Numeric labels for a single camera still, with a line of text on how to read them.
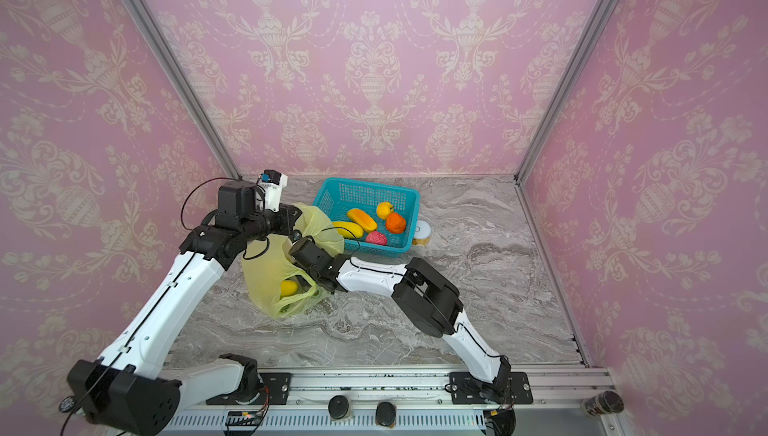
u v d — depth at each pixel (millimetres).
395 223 999
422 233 987
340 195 1126
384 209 1058
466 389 733
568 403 732
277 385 748
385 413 624
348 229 794
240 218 560
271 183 648
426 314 532
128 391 368
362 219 1027
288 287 875
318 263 699
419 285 575
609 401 637
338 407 645
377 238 963
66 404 551
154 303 436
